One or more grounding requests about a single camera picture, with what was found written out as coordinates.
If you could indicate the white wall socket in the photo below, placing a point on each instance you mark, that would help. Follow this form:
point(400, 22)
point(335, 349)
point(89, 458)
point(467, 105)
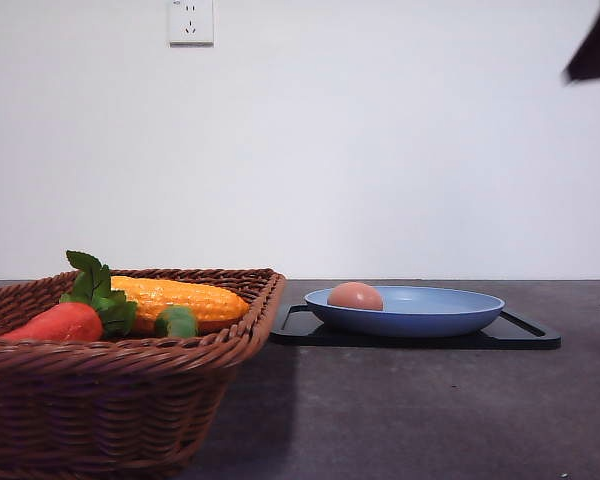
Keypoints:
point(192, 24)

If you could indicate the brown egg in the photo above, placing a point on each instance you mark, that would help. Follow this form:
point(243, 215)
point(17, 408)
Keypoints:
point(355, 295)

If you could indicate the orange toy carrot with leaves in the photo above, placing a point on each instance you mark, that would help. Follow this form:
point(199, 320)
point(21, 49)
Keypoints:
point(92, 310)

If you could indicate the blue round plate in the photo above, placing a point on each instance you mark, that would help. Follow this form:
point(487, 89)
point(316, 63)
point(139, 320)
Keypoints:
point(411, 311)

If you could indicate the yellow toy corn cob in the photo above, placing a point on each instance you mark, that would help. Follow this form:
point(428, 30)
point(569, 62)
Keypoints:
point(177, 308)

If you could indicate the black rectangular tray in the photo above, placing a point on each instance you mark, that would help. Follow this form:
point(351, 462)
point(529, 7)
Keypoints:
point(508, 331)

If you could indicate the brown wicker basket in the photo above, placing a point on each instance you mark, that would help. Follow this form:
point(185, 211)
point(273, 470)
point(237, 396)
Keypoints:
point(121, 407)

